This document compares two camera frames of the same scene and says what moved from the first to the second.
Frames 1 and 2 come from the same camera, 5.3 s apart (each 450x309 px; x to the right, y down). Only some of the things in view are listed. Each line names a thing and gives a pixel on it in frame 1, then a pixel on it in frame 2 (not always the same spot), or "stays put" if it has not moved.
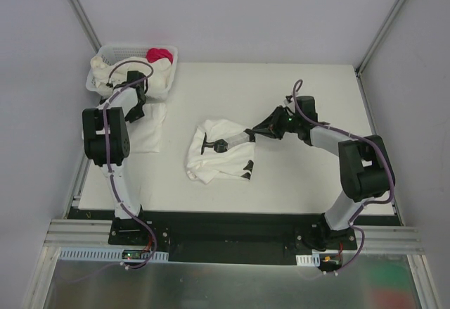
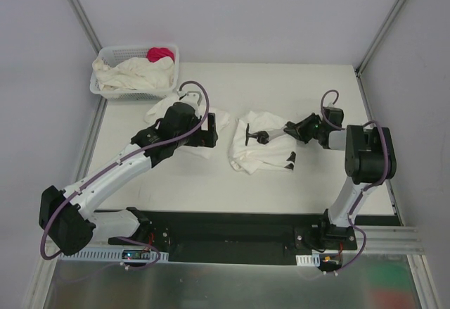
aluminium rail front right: x=389 y=240 stays put
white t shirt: x=211 y=165 to x=249 y=158
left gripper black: x=139 y=101 to x=211 y=129
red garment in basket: x=154 y=54 stays put
